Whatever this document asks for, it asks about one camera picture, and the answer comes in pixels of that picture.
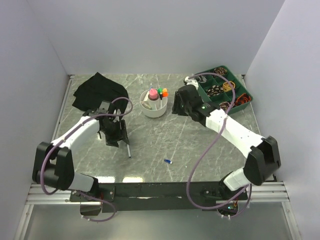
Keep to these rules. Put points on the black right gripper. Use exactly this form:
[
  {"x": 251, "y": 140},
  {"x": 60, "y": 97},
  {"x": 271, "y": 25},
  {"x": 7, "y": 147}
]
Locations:
[{"x": 175, "y": 108}]

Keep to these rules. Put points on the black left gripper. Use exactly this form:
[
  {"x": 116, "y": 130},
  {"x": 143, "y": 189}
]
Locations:
[{"x": 120, "y": 134}]

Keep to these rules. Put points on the white blue tip pen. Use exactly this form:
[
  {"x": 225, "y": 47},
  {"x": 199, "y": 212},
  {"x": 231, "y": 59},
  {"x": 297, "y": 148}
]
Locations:
[{"x": 129, "y": 151}]

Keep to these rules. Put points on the small blue eraser cap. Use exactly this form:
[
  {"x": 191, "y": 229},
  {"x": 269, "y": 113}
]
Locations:
[{"x": 168, "y": 161}]

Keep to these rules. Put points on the white black tip pen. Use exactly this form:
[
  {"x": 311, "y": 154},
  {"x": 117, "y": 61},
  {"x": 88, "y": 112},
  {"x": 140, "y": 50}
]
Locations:
[{"x": 161, "y": 99}]

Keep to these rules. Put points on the mint green correction tape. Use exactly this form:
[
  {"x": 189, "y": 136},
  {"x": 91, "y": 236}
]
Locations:
[{"x": 146, "y": 105}]

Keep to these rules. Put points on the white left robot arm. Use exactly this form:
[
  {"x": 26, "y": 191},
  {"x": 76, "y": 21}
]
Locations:
[{"x": 53, "y": 164}]

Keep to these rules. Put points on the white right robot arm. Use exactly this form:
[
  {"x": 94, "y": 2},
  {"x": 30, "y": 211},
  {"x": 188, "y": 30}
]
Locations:
[{"x": 261, "y": 153}]

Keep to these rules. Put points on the white round desk organizer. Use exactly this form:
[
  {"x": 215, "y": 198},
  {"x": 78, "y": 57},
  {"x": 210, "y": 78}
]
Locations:
[{"x": 156, "y": 111}]

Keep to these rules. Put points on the black white rolled tie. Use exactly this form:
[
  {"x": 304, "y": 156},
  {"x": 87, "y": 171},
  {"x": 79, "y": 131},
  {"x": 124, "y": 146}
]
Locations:
[{"x": 214, "y": 90}]

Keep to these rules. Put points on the green compartment tray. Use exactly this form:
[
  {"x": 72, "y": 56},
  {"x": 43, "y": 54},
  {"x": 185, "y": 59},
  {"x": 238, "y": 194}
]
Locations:
[{"x": 215, "y": 79}]

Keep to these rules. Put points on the dark patterned rolled tie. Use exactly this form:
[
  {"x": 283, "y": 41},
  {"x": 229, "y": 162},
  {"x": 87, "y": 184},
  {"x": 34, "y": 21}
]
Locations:
[{"x": 224, "y": 105}]

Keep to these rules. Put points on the black cloth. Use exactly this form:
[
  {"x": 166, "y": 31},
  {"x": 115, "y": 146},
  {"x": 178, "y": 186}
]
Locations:
[{"x": 97, "y": 89}]

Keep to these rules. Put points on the yellow rolled tie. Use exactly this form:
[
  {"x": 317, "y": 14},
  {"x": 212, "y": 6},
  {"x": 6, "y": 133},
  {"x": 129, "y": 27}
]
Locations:
[{"x": 228, "y": 86}]

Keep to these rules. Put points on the brown patterned rolled tie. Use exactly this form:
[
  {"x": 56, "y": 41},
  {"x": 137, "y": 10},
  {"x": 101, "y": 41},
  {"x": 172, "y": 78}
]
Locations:
[{"x": 222, "y": 71}]

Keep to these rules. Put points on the black base bar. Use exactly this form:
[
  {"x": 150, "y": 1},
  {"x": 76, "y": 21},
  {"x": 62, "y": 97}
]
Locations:
[{"x": 151, "y": 196}]

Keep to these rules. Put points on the orange navy rolled tie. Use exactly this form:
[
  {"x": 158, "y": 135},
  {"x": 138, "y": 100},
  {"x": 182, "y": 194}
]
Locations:
[{"x": 243, "y": 99}]

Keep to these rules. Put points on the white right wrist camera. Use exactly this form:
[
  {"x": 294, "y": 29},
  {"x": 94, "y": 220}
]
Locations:
[{"x": 190, "y": 81}]

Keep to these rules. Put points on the aluminium frame rail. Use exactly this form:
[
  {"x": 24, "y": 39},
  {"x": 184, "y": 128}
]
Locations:
[{"x": 268, "y": 192}]

